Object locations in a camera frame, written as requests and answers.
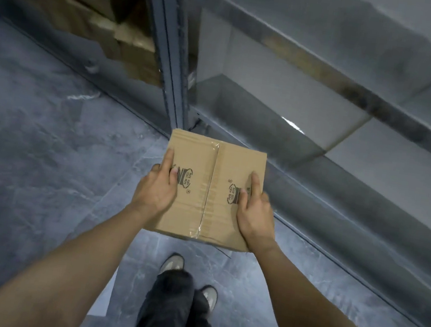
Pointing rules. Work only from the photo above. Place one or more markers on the black trousers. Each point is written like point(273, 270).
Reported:
point(172, 320)

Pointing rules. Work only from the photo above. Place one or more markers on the grey shoe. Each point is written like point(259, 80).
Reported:
point(173, 263)
point(208, 295)

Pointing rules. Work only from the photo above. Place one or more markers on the taped printed cardboard box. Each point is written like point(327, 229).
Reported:
point(207, 192)

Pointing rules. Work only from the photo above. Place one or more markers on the person's left forearm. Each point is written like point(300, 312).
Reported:
point(62, 271)

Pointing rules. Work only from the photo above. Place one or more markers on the person's left thumb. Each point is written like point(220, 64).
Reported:
point(173, 176)

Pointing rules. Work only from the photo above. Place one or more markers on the person's right hand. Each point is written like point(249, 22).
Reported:
point(257, 224)

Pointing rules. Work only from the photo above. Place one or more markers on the grey right shoe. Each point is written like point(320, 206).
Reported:
point(208, 295)

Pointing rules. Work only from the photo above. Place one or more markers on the grey metal shelving rack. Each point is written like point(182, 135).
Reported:
point(333, 80)

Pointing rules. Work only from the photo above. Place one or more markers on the grey left shoe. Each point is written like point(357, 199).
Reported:
point(173, 263)

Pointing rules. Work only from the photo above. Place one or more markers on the person's right forearm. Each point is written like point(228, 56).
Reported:
point(317, 318)

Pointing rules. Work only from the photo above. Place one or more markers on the person's left middle finger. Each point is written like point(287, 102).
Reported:
point(155, 168)

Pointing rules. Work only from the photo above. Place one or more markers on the person's right thumb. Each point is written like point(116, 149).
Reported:
point(243, 198)

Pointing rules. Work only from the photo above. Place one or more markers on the person's left hand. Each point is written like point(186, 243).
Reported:
point(154, 194)

